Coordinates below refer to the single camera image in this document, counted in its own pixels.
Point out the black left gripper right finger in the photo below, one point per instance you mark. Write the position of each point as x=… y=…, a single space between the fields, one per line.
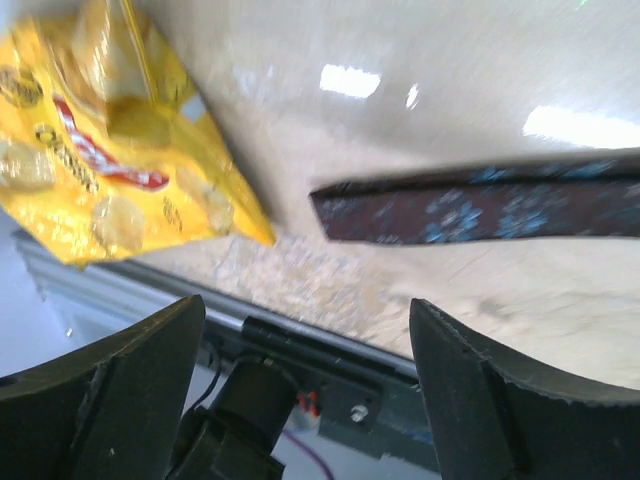
x=496 y=413

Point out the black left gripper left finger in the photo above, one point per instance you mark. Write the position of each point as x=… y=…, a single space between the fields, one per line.
x=109 y=410

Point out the brown floral necktie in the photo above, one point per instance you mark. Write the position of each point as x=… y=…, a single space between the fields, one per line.
x=592 y=198

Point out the yellow chips bag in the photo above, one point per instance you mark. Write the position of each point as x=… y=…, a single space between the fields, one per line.
x=107 y=148

